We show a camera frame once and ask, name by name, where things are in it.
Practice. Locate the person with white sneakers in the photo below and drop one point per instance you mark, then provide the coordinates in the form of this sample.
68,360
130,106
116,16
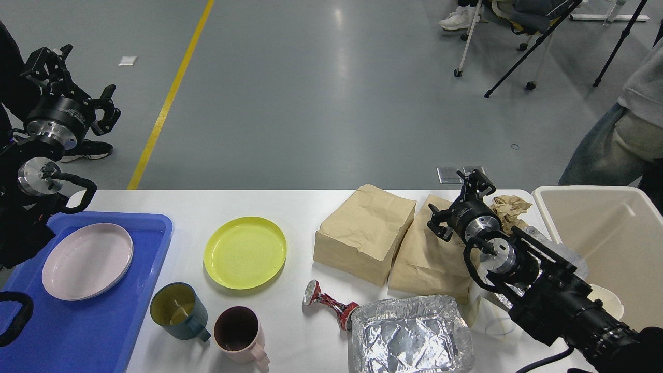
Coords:
462,17

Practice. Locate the right brown paper bag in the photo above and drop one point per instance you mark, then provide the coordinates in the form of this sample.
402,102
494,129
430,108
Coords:
427,265

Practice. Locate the beige plastic bin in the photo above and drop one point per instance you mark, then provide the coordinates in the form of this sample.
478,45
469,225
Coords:
618,232

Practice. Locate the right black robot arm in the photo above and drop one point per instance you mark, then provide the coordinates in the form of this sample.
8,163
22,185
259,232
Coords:
613,347

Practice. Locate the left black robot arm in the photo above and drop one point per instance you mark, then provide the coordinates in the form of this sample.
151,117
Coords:
34,188

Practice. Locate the teal mug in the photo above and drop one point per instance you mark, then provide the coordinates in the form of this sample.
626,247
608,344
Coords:
178,310

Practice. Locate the metal floor socket plate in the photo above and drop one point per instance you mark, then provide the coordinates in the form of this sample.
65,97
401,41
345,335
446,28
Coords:
451,176

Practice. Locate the crushed red can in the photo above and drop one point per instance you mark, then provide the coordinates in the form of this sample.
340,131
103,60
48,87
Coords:
344,311

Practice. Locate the pink mug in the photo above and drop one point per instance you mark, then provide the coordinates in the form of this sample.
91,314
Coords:
239,334

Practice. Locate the brown paper bag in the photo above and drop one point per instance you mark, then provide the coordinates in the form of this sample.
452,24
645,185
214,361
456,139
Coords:
427,265
362,236

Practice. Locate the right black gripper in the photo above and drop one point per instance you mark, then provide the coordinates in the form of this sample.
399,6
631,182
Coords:
472,217

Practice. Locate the blue plastic tray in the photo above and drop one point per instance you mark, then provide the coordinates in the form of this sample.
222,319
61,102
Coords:
92,335

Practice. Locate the left brown paper bag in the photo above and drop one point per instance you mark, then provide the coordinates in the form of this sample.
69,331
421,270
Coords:
362,236

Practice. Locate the white paper cup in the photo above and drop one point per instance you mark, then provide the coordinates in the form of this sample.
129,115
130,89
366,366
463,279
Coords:
610,301

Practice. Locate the crumpled brown paper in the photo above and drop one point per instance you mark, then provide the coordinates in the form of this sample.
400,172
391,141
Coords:
508,209

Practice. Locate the white rolling chair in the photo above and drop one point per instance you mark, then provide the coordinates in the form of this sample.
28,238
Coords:
508,23

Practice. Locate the pink plate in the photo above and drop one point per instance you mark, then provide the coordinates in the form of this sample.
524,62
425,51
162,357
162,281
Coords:
88,262

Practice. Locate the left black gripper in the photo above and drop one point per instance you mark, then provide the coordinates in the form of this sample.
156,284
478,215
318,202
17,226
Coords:
56,120

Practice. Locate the yellow plate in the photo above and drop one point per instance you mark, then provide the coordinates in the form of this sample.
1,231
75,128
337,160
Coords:
245,253

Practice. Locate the black camera tripod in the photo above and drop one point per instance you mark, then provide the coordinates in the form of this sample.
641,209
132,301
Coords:
610,18

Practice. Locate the aluminium foil container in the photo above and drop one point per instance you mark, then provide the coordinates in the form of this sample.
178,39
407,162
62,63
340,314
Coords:
418,334

